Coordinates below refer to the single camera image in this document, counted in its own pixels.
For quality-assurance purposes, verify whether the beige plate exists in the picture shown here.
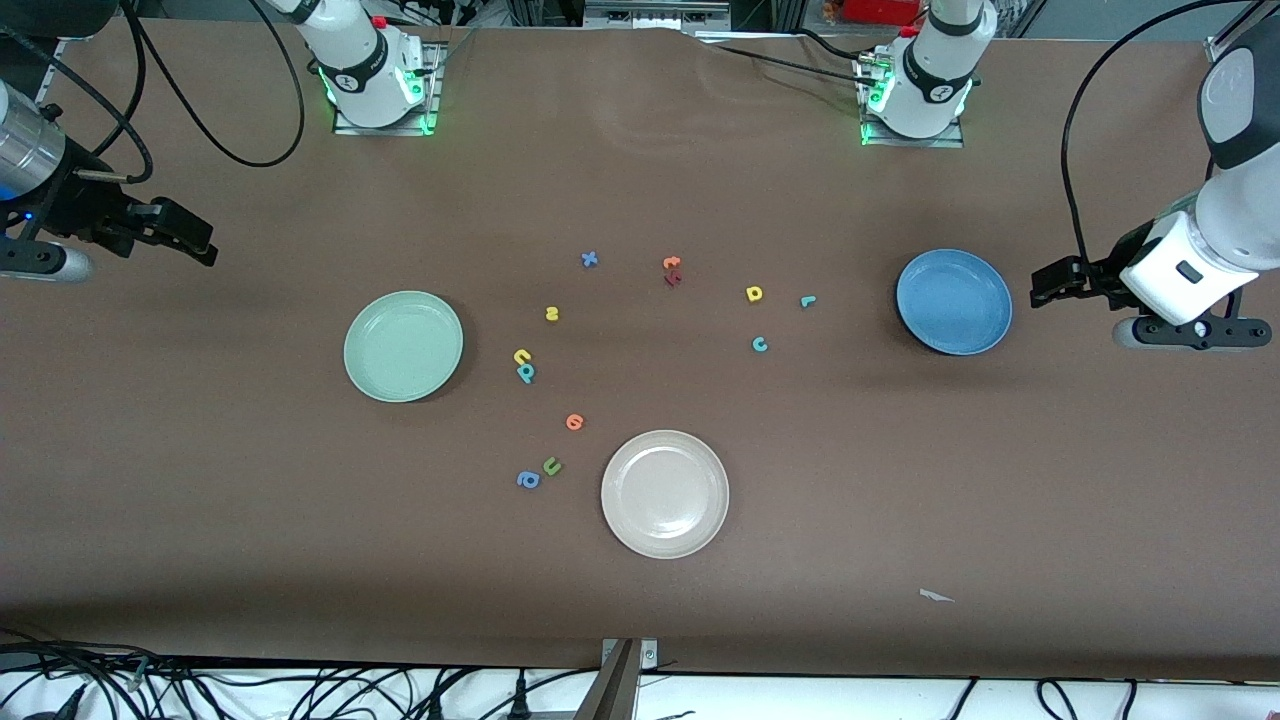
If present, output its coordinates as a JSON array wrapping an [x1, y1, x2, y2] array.
[[600, 429, 731, 560]]

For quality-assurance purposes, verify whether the green plate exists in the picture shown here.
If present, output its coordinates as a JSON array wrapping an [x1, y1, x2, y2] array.
[[343, 290, 465, 404]]

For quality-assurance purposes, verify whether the brown table cover sheet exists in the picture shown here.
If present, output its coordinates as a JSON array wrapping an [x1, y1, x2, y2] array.
[[0, 18, 1280, 683]]

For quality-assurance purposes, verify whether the aluminium table leg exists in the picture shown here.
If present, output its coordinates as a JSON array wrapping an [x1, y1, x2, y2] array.
[[573, 640, 641, 720]]

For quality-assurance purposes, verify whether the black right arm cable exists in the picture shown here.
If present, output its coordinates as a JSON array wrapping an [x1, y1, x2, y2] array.
[[0, 0, 307, 187]]

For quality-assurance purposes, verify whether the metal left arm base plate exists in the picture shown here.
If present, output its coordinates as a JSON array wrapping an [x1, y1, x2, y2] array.
[[858, 50, 967, 150]]

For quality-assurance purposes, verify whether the blue plate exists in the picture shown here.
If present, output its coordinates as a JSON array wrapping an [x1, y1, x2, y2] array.
[[895, 248, 1014, 357]]

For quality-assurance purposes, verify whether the red background object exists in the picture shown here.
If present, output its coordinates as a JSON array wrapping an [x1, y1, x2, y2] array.
[[843, 0, 923, 26]]

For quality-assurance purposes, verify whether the aluminium frame rail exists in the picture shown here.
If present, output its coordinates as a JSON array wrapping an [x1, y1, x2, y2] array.
[[35, 40, 71, 106]]

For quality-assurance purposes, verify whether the silver metal box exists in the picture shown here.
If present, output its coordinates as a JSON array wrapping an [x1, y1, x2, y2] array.
[[583, 0, 733, 33]]

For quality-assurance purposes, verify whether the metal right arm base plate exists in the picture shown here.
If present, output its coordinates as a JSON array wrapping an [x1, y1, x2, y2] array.
[[333, 40, 443, 137]]

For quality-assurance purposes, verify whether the black base cable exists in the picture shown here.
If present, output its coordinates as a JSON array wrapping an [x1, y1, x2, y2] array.
[[795, 28, 881, 61], [690, 40, 886, 81]]

